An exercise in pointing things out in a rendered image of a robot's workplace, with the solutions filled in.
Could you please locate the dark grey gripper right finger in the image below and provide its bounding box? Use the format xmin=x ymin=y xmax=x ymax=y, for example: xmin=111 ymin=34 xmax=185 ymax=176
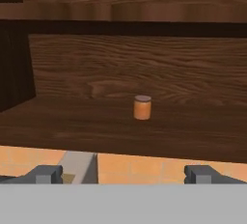
xmin=183 ymin=164 xmax=247 ymax=184

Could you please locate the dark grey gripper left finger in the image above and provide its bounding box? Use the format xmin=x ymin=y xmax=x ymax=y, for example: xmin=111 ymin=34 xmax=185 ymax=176
xmin=0 ymin=164 xmax=64 ymax=184

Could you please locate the orange jam jar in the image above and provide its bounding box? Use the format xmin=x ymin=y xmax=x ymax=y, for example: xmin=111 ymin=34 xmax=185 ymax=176
xmin=133 ymin=95 xmax=152 ymax=121

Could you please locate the dark wooden cabinet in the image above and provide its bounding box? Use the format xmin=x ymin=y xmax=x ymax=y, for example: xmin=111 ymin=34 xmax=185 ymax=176
xmin=0 ymin=0 xmax=247 ymax=164

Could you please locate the grey range hood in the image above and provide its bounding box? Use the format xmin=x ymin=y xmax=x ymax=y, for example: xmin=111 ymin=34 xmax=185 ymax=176
xmin=57 ymin=151 xmax=98 ymax=184

